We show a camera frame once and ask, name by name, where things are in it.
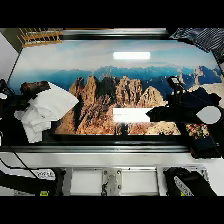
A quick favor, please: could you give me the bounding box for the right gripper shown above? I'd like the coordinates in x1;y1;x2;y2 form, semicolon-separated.
145;106;170;124

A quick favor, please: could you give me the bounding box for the white garment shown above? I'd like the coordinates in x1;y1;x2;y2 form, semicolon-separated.
14;82;80;144

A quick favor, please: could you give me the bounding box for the dark striped shirt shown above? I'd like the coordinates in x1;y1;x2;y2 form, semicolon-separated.
169;28;224;63

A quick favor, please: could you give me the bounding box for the brown garment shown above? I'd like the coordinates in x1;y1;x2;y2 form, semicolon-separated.
20;80;51;96

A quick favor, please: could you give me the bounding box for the silver frame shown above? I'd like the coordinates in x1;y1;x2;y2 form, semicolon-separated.
0;143;224;197

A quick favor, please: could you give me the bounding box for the black cable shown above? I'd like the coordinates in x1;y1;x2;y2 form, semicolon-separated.
0;143;46;183

